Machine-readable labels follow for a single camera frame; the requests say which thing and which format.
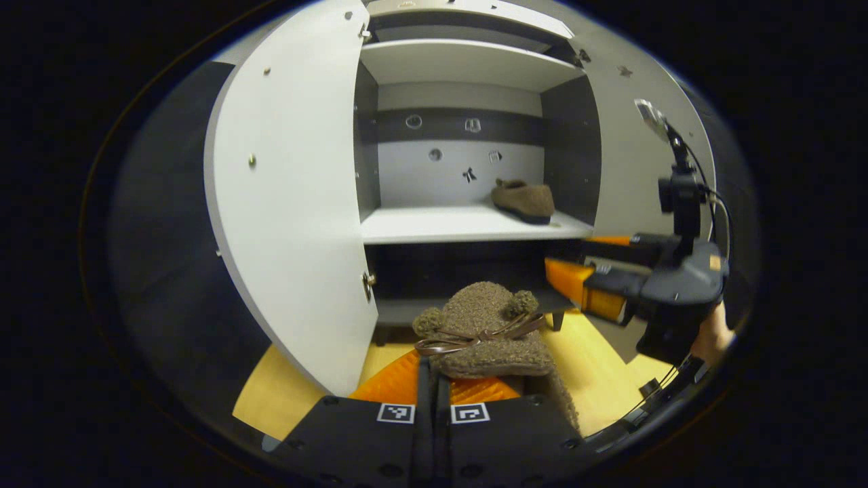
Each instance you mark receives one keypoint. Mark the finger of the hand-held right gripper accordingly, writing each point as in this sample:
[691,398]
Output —
[569,278]
[610,240]

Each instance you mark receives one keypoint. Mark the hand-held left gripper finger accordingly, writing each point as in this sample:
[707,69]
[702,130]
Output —
[425,386]
[441,420]

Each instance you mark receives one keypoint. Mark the white shoe cabinet door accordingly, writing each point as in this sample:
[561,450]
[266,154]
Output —
[291,203]
[630,156]

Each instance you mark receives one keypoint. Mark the brown fluffy shoe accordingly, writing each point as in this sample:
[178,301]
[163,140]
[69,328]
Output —
[488,318]
[522,200]

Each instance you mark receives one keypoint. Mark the white shoe cabinet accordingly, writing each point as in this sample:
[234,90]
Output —
[468,227]

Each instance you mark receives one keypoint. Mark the metal door hinge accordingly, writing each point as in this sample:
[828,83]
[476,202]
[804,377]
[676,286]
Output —
[582,57]
[365,32]
[368,285]

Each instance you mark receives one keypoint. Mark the white cabinet shelf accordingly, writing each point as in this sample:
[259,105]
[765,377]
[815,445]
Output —
[475,15]
[468,64]

